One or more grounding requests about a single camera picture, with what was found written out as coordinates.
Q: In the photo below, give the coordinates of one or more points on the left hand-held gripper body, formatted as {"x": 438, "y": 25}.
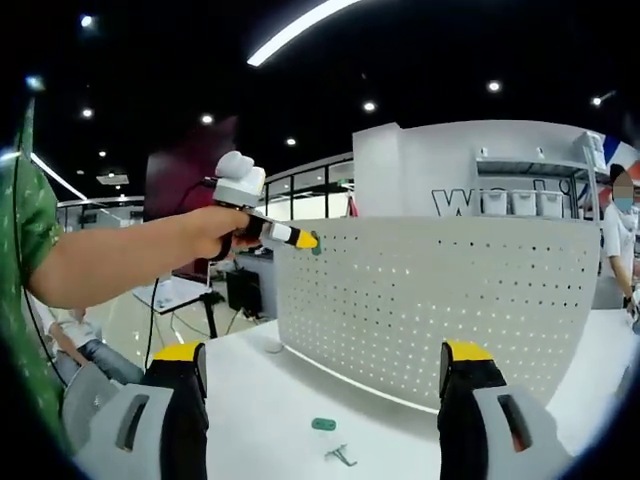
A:
{"x": 239, "y": 182}

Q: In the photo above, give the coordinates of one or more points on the grey metal shelving rack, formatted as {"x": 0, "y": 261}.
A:
{"x": 540, "y": 162}

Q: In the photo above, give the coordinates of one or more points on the white storage bin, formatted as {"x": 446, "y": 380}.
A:
{"x": 494, "y": 204}
{"x": 551, "y": 203}
{"x": 523, "y": 203}

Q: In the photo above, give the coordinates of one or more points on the long linear ceiling light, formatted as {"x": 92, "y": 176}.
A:
{"x": 300, "y": 30}

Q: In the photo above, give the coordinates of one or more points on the white perforated mounting plate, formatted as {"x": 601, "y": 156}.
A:
{"x": 425, "y": 300}

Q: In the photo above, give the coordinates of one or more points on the black tripod stand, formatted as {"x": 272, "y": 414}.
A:
{"x": 211, "y": 315}

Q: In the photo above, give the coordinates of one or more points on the dark red banner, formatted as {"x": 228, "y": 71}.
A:
{"x": 190, "y": 170}

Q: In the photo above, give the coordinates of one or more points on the black computer case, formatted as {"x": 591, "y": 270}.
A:
{"x": 244, "y": 295}

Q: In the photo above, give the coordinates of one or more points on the person's green patterned shirt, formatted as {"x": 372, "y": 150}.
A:
{"x": 30, "y": 210}

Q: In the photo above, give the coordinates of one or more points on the group of ceiling spotlights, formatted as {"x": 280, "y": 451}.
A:
{"x": 494, "y": 86}

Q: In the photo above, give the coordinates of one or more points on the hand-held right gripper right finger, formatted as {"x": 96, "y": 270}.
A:
{"x": 487, "y": 425}

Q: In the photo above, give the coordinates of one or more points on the ceiling air vent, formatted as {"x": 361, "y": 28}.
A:
{"x": 112, "y": 178}

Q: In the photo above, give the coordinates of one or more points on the laptop on stand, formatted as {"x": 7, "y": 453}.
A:
{"x": 165, "y": 295}

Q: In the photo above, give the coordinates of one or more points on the pile of white boxes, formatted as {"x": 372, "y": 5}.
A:
{"x": 592, "y": 145}

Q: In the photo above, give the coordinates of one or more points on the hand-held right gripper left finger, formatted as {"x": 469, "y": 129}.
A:
{"x": 150, "y": 425}

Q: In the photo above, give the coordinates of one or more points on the person's left hand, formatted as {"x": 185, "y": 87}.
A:
{"x": 220, "y": 235}

